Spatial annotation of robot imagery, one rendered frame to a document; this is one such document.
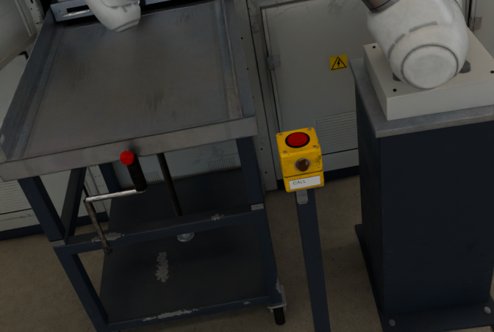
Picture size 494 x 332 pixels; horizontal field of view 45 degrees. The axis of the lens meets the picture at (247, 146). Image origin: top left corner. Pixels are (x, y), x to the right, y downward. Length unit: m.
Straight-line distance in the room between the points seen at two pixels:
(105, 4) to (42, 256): 1.27
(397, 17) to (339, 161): 1.22
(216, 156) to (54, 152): 0.97
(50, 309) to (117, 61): 0.98
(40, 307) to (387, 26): 1.61
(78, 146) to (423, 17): 0.81
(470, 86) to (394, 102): 0.18
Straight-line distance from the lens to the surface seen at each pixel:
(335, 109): 2.21
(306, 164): 1.16
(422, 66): 1.22
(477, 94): 1.51
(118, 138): 1.42
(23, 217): 2.53
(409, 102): 1.46
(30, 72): 1.74
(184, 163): 2.30
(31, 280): 2.43
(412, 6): 1.23
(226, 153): 2.28
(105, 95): 1.60
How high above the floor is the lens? 1.62
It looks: 37 degrees down
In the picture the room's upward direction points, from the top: 11 degrees counter-clockwise
